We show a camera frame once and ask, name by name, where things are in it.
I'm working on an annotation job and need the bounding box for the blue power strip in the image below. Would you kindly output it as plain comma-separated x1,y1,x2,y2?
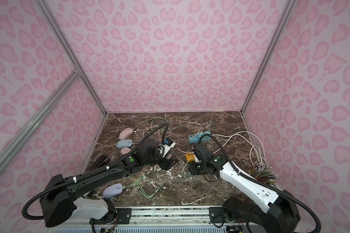
188,131,211,144

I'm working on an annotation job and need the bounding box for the pink wireless mouse near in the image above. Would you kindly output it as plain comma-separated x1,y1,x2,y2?
120,147,131,155

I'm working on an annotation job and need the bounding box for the orange power strip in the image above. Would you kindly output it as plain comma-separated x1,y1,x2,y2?
185,153,195,162

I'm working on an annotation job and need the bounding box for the green multi-head charging cable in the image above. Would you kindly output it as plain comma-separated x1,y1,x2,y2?
133,117,199,132

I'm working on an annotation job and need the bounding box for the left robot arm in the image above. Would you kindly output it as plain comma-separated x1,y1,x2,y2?
21,123,177,228

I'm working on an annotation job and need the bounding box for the light blue wireless mouse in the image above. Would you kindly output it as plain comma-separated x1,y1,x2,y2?
116,139,133,149

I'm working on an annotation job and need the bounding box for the pink wireless mouse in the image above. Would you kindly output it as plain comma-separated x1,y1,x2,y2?
119,128,133,140
120,147,131,155

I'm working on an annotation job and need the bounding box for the lavender wireless mouse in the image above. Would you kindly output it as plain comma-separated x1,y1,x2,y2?
103,183,123,199

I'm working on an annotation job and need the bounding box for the white power strip cord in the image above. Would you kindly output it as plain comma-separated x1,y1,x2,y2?
211,130,269,170

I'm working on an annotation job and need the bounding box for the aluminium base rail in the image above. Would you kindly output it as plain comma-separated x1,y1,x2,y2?
43,205,292,233

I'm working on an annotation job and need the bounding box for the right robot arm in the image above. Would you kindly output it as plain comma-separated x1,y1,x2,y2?
190,134,321,233

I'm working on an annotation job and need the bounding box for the pink wireless mouse far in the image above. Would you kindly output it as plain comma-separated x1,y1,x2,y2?
119,128,133,140

